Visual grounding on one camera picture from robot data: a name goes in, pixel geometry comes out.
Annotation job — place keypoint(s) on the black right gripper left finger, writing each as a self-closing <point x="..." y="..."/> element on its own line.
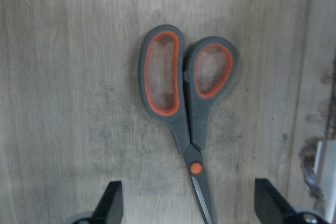
<point x="110" y="206"/>

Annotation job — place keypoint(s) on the grey orange scissors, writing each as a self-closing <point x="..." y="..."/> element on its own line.
<point x="187" y="117"/>

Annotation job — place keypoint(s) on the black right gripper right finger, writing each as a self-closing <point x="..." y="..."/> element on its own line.
<point x="271" y="207"/>

